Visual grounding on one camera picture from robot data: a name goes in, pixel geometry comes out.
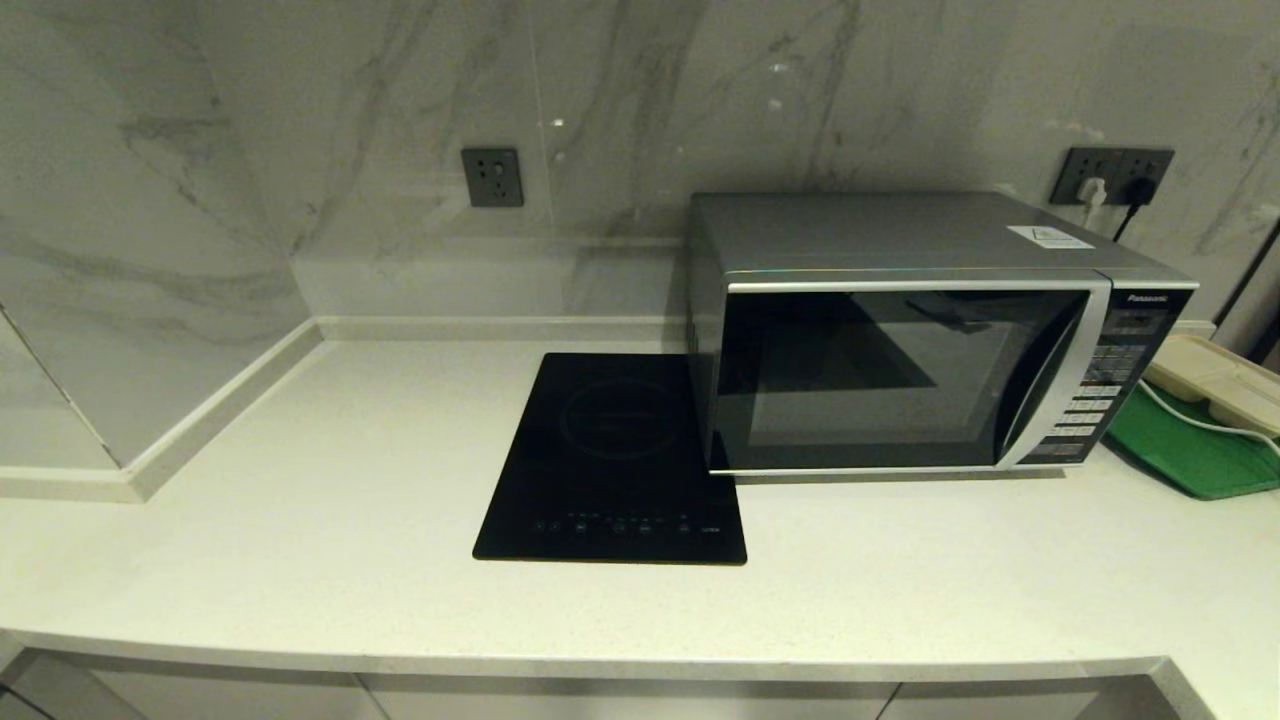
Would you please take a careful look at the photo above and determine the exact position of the microwave door with dark glass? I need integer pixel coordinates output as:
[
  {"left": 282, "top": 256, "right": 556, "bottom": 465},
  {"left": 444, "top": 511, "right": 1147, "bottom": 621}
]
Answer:
[{"left": 710, "top": 271, "right": 1113, "bottom": 475}]

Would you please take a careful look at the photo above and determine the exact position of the silver microwave oven body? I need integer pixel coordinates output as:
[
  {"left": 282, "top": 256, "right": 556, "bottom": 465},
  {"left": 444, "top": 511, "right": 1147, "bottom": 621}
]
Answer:
[{"left": 685, "top": 192, "right": 1201, "bottom": 475}]

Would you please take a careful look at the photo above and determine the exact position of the grey double wall outlet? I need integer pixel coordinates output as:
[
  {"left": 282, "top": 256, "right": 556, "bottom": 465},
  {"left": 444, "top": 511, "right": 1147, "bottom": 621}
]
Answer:
[{"left": 1049, "top": 147, "right": 1176, "bottom": 207}]

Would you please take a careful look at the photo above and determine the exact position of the black induction cooktop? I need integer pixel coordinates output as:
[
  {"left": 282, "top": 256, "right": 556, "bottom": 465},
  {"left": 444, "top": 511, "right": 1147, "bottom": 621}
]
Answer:
[{"left": 472, "top": 352, "right": 749, "bottom": 567}]

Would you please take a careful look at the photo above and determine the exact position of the beige cabinet door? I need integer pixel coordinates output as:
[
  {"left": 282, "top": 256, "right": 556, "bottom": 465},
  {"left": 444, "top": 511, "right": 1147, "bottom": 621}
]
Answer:
[
  {"left": 360, "top": 676, "right": 901, "bottom": 720},
  {"left": 880, "top": 680, "right": 1211, "bottom": 720}
]

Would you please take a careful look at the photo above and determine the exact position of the green plastic tray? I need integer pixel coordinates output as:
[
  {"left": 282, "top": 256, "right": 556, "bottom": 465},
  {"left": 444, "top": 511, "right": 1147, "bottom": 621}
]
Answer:
[{"left": 1104, "top": 386, "right": 1280, "bottom": 500}]

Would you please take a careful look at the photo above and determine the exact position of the grey single wall outlet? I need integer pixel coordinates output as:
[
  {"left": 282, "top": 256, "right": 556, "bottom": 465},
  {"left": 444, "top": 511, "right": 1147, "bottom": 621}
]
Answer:
[{"left": 461, "top": 148, "right": 525, "bottom": 209}]

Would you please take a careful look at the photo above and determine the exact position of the beige power strip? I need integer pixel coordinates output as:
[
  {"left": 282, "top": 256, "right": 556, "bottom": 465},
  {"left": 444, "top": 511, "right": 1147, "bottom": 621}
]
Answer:
[{"left": 1143, "top": 333, "right": 1280, "bottom": 439}]

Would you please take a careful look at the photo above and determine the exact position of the white paper sheet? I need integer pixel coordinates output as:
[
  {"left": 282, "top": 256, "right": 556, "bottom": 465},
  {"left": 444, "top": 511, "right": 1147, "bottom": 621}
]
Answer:
[{"left": 1007, "top": 225, "right": 1096, "bottom": 250}]

